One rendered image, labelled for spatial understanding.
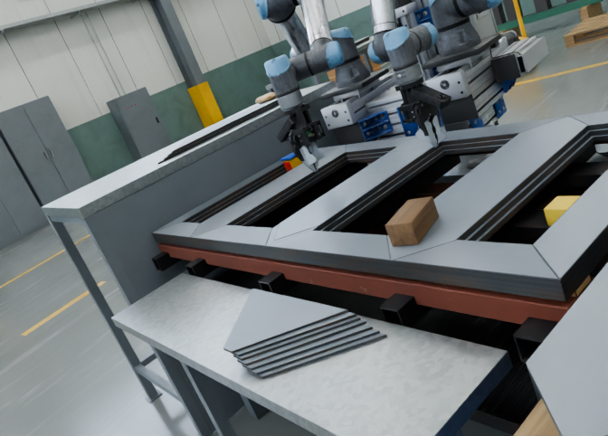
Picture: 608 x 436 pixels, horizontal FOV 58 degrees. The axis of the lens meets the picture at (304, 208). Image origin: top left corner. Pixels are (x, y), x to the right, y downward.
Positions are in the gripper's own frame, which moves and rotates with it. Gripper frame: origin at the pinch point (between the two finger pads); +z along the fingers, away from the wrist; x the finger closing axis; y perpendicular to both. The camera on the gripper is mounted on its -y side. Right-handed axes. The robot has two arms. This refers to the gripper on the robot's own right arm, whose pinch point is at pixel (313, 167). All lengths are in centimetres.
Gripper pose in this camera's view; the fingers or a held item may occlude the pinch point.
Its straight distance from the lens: 175.2
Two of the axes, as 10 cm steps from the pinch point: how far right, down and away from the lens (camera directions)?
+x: 7.1, -4.5, 5.5
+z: 3.6, 8.9, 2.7
